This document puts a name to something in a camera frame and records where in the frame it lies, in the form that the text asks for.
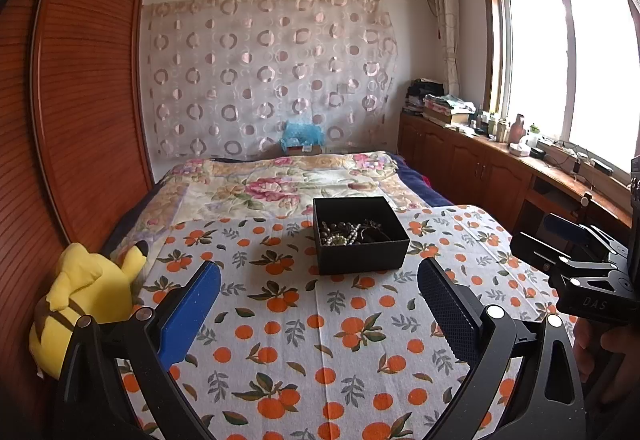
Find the black cardboard box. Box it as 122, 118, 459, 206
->
313, 196, 411, 276

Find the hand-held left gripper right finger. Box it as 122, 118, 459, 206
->
416, 257, 586, 440

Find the yellow plush toy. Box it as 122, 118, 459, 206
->
28, 242, 148, 378

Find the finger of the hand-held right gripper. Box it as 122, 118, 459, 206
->
510, 231, 621, 291
544, 214, 626, 256

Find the wooden cabinet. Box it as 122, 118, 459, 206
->
397, 112, 633, 246

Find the beige window curtain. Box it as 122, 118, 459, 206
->
430, 0, 461, 96

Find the sheer circle pattern curtain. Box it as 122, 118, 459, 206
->
141, 0, 398, 161

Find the dark metal pendant necklace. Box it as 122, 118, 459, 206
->
361, 219, 396, 237

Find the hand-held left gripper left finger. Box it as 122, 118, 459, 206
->
55, 260, 222, 440

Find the white pearl necklace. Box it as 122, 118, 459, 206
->
321, 220, 362, 247

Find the dark blue blanket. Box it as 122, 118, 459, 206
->
390, 155, 451, 210

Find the person's right hand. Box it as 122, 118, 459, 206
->
572, 320, 640, 386

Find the row of small bottles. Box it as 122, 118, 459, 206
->
470, 105, 512, 143

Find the stack of clothes and books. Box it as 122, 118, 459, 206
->
405, 79, 476, 127

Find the blue plastic bag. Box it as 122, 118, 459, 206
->
281, 120, 325, 150

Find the tangle of cables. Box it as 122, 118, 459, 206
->
537, 139, 616, 177

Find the window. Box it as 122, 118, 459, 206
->
482, 0, 640, 181

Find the brown ceramic bottle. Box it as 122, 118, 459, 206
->
510, 114, 529, 146

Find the floral quilt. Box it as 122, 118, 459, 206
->
107, 151, 431, 261

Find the orange fruit print bedsheet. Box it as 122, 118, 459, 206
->
115, 205, 581, 440

